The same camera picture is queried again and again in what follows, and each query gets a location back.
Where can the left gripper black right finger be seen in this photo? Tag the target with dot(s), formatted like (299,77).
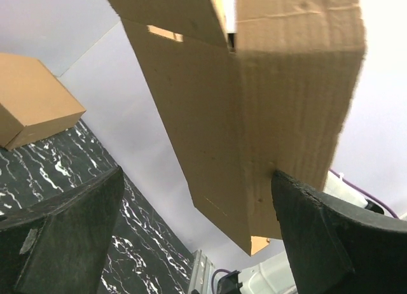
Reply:
(336,247)

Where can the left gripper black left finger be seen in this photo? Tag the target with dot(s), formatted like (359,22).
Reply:
(60,245)

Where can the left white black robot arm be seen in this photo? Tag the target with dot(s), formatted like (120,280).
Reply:
(260,275)

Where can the closed brown cardboard box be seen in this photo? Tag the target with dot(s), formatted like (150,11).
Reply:
(34,104)

